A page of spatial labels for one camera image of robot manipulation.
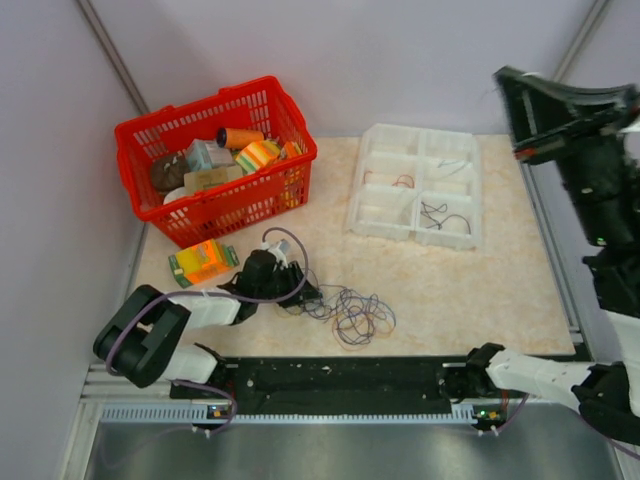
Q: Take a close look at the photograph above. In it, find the brown round item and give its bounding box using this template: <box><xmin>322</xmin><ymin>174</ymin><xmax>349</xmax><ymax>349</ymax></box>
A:
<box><xmin>149</xmin><ymin>154</ymin><xmax>190</xmax><ymax>193</ymax></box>

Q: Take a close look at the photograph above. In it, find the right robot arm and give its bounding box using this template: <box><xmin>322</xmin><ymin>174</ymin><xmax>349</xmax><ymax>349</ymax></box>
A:
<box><xmin>465</xmin><ymin>66</ymin><xmax>639</xmax><ymax>445</ymax></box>

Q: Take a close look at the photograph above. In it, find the red plastic basket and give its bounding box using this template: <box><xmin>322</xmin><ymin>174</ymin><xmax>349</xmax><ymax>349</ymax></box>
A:
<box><xmin>114</xmin><ymin>76</ymin><xmax>318</xmax><ymax>248</ymax></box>

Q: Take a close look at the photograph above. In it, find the teal grey box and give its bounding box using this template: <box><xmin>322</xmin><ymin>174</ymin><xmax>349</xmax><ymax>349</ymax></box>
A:
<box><xmin>186</xmin><ymin>139</ymin><xmax>235</xmax><ymax>172</ymax></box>

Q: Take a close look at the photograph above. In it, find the orange wire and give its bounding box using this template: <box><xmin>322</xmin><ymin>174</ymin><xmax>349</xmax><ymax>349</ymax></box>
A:
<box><xmin>363</xmin><ymin>170</ymin><xmax>416</xmax><ymax>190</ymax></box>

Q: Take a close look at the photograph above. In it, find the beige carton box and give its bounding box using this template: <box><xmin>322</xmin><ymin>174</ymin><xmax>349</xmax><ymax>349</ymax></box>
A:
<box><xmin>184</xmin><ymin>165</ymin><xmax>244</xmax><ymax>195</ymax></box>

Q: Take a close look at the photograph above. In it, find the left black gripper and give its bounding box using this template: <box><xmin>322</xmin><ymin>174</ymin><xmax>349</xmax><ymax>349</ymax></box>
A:
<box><xmin>256</xmin><ymin>260</ymin><xmax>321</xmax><ymax>307</ymax></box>

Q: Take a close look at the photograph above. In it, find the orange yellow box on table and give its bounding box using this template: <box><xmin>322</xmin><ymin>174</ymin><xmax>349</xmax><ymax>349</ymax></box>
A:
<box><xmin>168</xmin><ymin>239</ymin><xmax>239</xmax><ymax>289</ymax></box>

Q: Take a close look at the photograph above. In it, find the clear compartment tray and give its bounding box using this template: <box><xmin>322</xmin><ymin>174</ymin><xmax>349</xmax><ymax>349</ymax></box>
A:
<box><xmin>346</xmin><ymin>123</ymin><xmax>483</xmax><ymax>251</ymax></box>

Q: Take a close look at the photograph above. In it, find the striped yellow green box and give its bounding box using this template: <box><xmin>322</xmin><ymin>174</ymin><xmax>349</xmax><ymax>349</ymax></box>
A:
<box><xmin>235</xmin><ymin>140</ymin><xmax>281</xmax><ymax>174</ymax></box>

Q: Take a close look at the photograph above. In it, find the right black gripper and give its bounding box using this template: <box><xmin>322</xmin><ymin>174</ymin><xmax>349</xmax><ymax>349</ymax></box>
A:
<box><xmin>487</xmin><ymin>67</ymin><xmax>637</xmax><ymax>245</ymax></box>

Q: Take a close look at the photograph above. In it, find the coloured wire pile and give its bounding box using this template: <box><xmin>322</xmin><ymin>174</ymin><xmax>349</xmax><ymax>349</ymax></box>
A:
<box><xmin>279</xmin><ymin>269</ymin><xmax>397</xmax><ymax>351</ymax></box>

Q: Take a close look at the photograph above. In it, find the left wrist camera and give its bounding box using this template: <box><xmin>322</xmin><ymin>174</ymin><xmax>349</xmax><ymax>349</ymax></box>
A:
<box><xmin>260</xmin><ymin>239</ymin><xmax>291</xmax><ymax>266</ymax></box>

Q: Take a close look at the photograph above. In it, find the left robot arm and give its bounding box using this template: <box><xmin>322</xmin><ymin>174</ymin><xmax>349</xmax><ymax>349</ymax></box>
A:
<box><xmin>93</xmin><ymin>247</ymin><xmax>318</xmax><ymax>397</ymax></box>

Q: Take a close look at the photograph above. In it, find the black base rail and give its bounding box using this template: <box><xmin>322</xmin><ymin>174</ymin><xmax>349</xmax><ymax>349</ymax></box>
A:
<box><xmin>169</xmin><ymin>355</ymin><xmax>526</xmax><ymax>416</ymax></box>

